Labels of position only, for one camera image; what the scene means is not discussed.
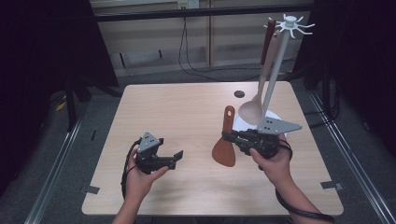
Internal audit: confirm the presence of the black metal stand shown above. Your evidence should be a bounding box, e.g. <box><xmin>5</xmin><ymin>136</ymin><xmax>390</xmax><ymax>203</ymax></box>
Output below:
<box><xmin>64</xmin><ymin>77</ymin><xmax>92</xmax><ymax>133</ymax></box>

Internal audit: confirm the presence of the white utensil rack stand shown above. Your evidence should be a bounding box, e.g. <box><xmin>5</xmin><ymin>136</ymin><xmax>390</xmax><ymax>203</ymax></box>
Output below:
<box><xmin>233</xmin><ymin>13</ymin><xmax>317</xmax><ymax>138</ymax></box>

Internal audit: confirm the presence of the black curtain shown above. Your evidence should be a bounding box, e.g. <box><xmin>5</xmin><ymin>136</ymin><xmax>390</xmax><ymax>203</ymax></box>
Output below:
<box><xmin>293</xmin><ymin>0</ymin><xmax>396</xmax><ymax>158</ymax></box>
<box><xmin>0</xmin><ymin>0</ymin><xmax>120</xmax><ymax>195</ymax></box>

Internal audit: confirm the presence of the grey table edge bracket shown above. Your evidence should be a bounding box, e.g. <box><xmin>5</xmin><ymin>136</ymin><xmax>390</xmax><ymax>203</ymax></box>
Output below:
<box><xmin>78</xmin><ymin>185</ymin><xmax>101</xmax><ymax>196</ymax></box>
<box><xmin>320</xmin><ymin>180</ymin><xmax>346</xmax><ymax>191</ymax></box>

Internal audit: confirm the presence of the person's right hand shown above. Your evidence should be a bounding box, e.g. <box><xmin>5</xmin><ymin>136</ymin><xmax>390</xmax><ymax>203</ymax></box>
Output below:
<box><xmin>248</xmin><ymin>133</ymin><xmax>295</xmax><ymax>189</ymax></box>

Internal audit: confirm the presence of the white wall power outlet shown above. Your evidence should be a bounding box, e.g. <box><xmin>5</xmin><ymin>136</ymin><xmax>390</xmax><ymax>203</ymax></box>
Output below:
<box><xmin>177</xmin><ymin>0</ymin><xmax>201</xmax><ymax>10</ymax></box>

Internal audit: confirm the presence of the brown rice spatula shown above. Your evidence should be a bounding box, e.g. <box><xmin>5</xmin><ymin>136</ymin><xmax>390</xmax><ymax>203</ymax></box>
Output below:
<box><xmin>211</xmin><ymin>105</ymin><xmax>237</xmax><ymax>168</ymax></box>

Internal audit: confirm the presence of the metal floor rail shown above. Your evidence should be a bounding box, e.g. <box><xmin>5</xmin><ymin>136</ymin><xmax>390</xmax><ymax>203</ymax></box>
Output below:
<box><xmin>23</xmin><ymin>105</ymin><xmax>89</xmax><ymax>224</ymax></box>
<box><xmin>307</xmin><ymin>90</ymin><xmax>396</xmax><ymax>224</ymax></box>

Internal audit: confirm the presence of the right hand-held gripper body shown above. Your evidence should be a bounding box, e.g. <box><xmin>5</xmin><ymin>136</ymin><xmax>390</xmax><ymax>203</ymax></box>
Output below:
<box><xmin>237</xmin><ymin>116</ymin><xmax>304</xmax><ymax>160</ymax></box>

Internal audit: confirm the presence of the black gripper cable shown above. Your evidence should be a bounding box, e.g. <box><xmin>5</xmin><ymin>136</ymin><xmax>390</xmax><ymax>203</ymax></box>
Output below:
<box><xmin>275</xmin><ymin>139</ymin><xmax>336</xmax><ymax>224</ymax></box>
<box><xmin>120</xmin><ymin>139</ymin><xmax>143</xmax><ymax>200</ymax></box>

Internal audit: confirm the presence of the person's left hand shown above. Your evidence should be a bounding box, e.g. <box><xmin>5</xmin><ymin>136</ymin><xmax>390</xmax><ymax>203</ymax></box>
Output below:
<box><xmin>124</xmin><ymin>146</ymin><xmax>171</xmax><ymax>203</ymax></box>

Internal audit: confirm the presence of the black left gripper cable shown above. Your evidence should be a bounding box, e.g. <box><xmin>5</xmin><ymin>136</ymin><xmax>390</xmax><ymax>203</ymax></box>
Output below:
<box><xmin>120</xmin><ymin>139</ymin><xmax>143</xmax><ymax>200</ymax></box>

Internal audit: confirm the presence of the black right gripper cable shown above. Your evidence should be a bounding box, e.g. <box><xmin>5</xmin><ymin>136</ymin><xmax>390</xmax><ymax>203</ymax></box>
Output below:
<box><xmin>275</xmin><ymin>139</ymin><xmax>336</xmax><ymax>224</ymax></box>

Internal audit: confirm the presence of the black horizontal bar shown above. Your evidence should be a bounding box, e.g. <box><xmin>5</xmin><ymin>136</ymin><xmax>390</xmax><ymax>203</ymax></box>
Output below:
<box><xmin>92</xmin><ymin>4</ymin><xmax>314</xmax><ymax>22</ymax></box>

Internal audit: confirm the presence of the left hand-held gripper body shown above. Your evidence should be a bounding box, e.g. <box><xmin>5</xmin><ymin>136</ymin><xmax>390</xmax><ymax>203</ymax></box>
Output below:
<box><xmin>134</xmin><ymin>132</ymin><xmax>176</xmax><ymax>175</ymax></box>

